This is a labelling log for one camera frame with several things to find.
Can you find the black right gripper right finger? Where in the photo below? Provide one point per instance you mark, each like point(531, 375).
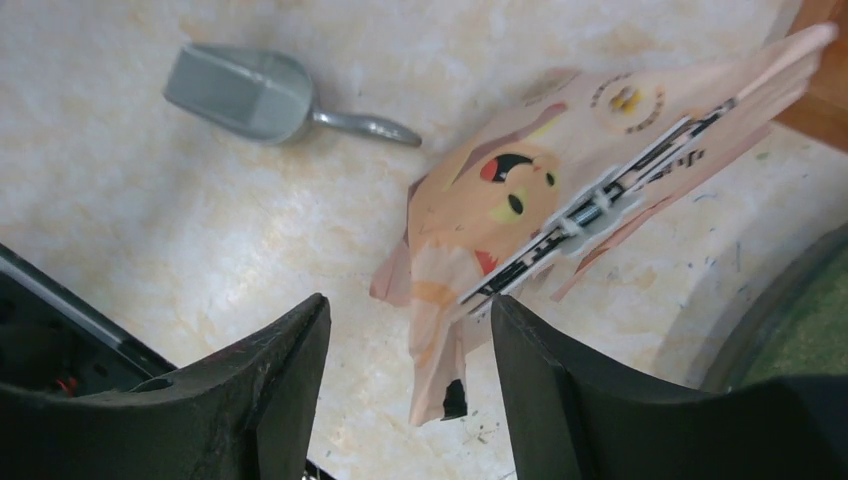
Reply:
point(576, 413)

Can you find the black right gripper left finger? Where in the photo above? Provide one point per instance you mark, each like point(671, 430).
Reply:
point(244, 412)

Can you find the piano-key bag clip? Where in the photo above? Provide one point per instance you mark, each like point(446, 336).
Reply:
point(599, 207)

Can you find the orange cat litter bag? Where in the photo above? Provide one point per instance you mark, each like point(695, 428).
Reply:
point(491, 195)

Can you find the grey metal scoop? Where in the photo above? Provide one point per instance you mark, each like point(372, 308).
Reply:
point(262, 95)

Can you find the dark green litter box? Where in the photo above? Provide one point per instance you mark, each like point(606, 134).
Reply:
point(797, 325)

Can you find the orange compartment tray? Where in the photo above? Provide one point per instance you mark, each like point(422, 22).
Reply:
point(821, 113)

